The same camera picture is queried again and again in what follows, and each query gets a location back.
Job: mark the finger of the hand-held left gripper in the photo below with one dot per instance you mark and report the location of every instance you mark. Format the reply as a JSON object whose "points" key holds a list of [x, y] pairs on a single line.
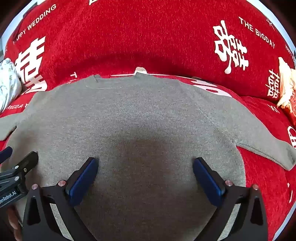
{"points": [[5, 154], [27, 161]]}

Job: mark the red patterned cushion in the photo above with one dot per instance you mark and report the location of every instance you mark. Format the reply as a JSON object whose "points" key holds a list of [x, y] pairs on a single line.
{"points": [[291, 109]]}

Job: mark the white floral blanket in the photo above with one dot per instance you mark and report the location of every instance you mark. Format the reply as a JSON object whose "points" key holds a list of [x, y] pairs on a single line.
{"points": [[8, 85]]}

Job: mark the red sofa with white print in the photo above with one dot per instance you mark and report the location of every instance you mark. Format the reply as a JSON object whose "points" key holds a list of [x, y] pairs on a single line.
{"points": [[138, 34]]}

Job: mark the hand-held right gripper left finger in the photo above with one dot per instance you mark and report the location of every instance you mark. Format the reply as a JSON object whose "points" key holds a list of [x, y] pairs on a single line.
{"points": [[83, 180]]}

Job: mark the grey knit sweater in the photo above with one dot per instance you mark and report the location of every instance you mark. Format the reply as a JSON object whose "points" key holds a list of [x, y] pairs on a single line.
{"points": [[138, 115]]}

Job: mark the person's left hand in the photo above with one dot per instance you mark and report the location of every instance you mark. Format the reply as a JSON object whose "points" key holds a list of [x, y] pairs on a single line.
{"points": [[13, 220]]}

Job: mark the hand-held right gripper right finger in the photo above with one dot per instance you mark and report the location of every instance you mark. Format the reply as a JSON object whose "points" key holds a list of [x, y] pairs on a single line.
{"points": [[208, 180]]}

